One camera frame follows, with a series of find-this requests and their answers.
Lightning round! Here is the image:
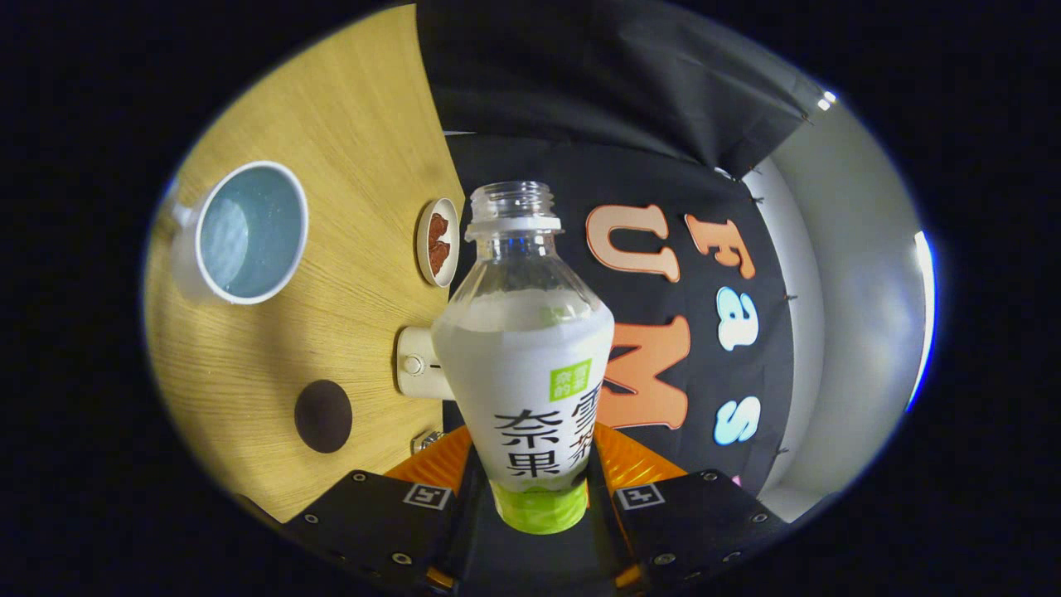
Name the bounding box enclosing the wooden table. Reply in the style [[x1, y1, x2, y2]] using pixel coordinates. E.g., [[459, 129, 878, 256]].
[[143, 4, 468, 523]]

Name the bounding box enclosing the black backdrop cloth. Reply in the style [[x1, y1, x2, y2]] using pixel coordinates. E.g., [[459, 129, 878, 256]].
[[414, 0, 831, 498]]

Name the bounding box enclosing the small white plate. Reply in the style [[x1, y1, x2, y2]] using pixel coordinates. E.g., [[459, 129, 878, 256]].
[[415, 197, 461, 289]]

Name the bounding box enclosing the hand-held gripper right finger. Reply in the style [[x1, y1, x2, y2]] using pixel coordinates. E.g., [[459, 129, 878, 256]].
[[590, 423, 790, 591]]

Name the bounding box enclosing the large ceiling light panel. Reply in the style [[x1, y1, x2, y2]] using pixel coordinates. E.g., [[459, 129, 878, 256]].
[[905, 231, 938, 413]]

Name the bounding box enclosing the dark brown round coaster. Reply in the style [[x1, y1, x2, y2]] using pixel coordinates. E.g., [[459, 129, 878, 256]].
[[294, 380, 353, 454]]

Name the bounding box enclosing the white cup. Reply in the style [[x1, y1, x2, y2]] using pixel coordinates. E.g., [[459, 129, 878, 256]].
[[170, 161, 310, 306]]

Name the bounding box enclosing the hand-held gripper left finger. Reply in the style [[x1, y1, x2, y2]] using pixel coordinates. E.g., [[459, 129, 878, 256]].
[[282, 425, 475, 595]]

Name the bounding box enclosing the clear juice bottle white label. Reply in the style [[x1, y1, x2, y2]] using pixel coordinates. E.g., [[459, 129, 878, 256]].
[[431, 181, 616, 536]]

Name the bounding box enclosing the cream toaster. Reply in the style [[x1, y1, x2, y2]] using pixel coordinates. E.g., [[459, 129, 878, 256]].
[[396, 326, 453, 401]]

